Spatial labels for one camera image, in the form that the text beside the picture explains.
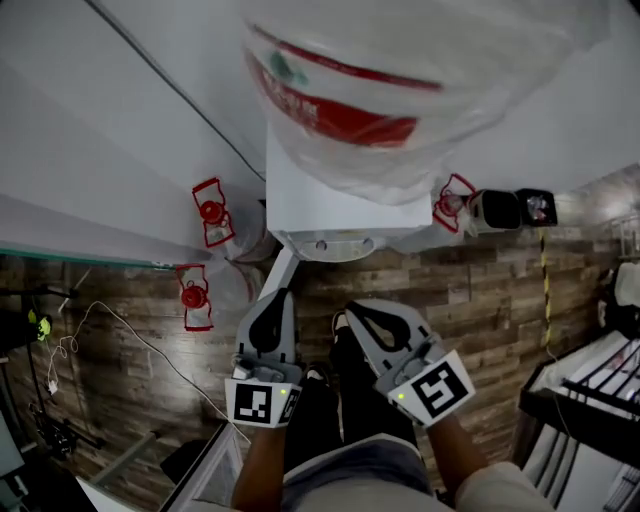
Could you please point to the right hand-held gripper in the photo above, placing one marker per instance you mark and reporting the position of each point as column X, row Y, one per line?
column 430, row 385

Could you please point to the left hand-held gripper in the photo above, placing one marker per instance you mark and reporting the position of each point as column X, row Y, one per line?
column 262, row 380

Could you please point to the person's left forearm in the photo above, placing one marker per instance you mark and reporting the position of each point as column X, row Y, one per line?
column 257, row 465

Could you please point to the person's right forearm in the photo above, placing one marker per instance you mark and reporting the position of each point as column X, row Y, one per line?
column 457, row 455

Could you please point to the person's right shoe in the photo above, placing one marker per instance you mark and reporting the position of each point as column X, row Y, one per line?
column 340, row 322

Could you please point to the person's shoe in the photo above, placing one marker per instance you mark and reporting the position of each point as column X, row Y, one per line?
column 316, row 375
column 340, row 322

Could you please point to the person's left shoe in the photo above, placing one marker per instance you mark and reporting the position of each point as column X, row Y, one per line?
column 316, row 375

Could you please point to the person's dark trousers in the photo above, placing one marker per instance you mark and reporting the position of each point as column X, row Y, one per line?
column 367, row 405

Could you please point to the white cabinet appliance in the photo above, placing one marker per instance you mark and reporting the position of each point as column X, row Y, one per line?
column 310, row 200

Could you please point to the person's grey shirt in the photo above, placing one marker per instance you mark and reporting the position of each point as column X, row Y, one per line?
column 357, row 475

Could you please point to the yellow black floor tape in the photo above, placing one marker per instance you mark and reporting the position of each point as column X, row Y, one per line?
column 546, row 290

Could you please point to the black waste bin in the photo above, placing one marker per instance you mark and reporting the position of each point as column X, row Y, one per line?
column 537, row 207

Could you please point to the yellow green clip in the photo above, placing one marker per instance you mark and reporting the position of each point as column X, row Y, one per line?
column 42, row 325

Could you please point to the clear plastic bag red print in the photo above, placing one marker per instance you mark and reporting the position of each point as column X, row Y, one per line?
column 400, row 100

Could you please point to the black tripod stand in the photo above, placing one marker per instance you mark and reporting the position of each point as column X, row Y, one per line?
column 50, row 430

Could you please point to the white metal frame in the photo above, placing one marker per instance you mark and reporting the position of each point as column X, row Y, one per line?
column 210, row 470

